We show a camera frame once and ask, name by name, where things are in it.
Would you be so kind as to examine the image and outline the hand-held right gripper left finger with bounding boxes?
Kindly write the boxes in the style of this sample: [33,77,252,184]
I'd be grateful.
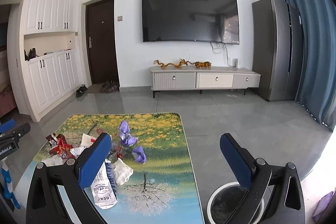
[26,132,112,224]

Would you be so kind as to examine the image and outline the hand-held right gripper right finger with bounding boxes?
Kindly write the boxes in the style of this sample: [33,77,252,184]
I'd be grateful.
[220,133,305,224]

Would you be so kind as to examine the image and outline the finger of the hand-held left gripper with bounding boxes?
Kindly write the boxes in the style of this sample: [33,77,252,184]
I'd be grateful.
[0,123,31,142]
[0,119,16,134]

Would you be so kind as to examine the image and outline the white printed plastic bag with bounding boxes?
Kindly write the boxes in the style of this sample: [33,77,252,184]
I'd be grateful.
[91,158,118,210]

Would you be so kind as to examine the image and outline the white-rimmed waste bin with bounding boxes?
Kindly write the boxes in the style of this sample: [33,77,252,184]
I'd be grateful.
[206,182,265,224]

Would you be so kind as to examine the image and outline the dark clear plastic wrapper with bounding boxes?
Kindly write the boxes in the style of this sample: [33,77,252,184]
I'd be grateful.
[109,143,124,161]

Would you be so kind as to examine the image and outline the white crumpled tissue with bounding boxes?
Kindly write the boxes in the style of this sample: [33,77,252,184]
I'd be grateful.
[112,158,134,186]

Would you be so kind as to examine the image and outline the purple plastic bag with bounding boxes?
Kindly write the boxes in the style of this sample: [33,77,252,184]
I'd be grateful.
[119,120,138,147]

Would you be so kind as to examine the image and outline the clear plastic wrap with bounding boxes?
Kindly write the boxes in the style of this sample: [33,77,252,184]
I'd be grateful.
[39,154,76,167]

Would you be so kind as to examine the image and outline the small purple crumpled wrapper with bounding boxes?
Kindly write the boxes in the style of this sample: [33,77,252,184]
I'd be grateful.
[131,146,147,164]

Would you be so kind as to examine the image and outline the white hallway cabinet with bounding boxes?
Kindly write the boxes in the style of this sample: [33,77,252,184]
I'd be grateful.
[7,0,82,122]

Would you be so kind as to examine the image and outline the landscape print floor rug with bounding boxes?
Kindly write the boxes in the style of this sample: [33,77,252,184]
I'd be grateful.
[14,113,205,224]

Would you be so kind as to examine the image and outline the black shoes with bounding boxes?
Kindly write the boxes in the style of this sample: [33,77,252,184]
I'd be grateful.
[76,85,88,98]

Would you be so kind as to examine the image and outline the brown doormat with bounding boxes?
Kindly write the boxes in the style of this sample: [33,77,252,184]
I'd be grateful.
[87,84,105,94]

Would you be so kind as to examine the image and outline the black handbag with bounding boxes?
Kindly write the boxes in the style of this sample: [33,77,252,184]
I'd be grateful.
[24,48,37,61]

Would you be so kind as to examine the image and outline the white television cabinet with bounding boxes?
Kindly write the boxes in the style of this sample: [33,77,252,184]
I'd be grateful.
[150,66,261,98]

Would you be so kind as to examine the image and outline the purple cloth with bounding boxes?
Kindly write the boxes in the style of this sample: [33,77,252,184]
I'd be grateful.
[312,191,334,223]

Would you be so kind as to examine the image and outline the grey refrigerator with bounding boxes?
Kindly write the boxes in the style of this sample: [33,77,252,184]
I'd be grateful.
[252,0,305,102]

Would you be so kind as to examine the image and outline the golden dragon figurine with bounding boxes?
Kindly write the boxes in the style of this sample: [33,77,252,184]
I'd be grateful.
[154,51,195,70]

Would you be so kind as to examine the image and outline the dark brown entrance door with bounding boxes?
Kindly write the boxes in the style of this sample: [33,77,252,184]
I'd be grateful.
[85,0,118,88]

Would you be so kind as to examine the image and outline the blue curtain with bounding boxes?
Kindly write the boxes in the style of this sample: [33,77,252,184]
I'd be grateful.
[278,0,336,130]

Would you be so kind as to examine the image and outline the black television cables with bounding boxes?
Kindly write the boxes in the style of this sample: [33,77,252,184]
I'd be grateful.
[210,42,234,67]

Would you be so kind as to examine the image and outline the wall-mounted black television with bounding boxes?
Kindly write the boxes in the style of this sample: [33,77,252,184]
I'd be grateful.
[142,0,240,45]

